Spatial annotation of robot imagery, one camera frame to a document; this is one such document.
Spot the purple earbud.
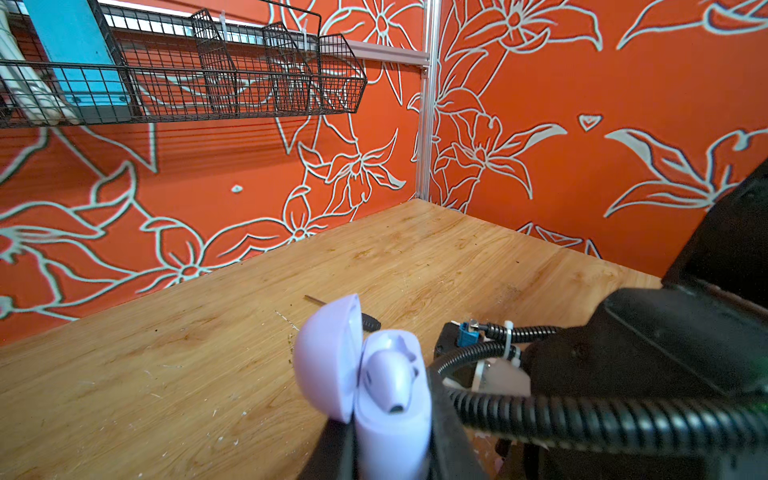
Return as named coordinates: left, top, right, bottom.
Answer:
left=364, top=349, right=417, bottom=414

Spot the white coiled cable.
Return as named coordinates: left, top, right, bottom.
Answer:
left=0, top=11, right=79, bottom=126

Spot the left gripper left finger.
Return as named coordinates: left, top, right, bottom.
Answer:
left=297, top=419, right=357, bottom=480

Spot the light blue power bank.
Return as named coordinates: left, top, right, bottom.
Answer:
left=24, top=0, right=128, bottom=107

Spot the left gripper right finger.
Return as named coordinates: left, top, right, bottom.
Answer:
left=427, top=369, right=488, bottom=479

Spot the black wire wall basket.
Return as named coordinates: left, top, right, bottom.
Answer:
left=1, top=1, right=368, bottom=128

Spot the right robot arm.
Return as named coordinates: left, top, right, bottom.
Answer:
left=429, top=165, right=767, bottom=479

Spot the black screwdriver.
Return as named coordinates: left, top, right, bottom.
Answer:
left=302, top=293, right=383, bottom=333

